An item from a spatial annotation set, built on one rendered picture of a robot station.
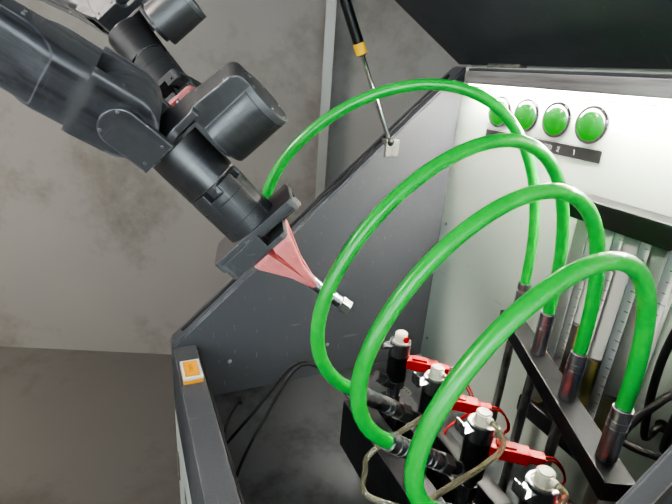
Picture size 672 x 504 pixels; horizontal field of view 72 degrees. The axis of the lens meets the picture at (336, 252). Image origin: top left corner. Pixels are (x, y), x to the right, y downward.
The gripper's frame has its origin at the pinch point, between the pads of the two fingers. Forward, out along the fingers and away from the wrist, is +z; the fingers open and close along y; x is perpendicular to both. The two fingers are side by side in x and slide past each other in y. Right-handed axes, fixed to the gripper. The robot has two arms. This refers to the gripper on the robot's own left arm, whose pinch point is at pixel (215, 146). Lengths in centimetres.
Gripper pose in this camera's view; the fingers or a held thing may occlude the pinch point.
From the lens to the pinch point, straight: 67.1
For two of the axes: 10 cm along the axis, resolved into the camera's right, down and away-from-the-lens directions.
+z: 6.1, 7.9, 0.0
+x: -7.8, 6.0, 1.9
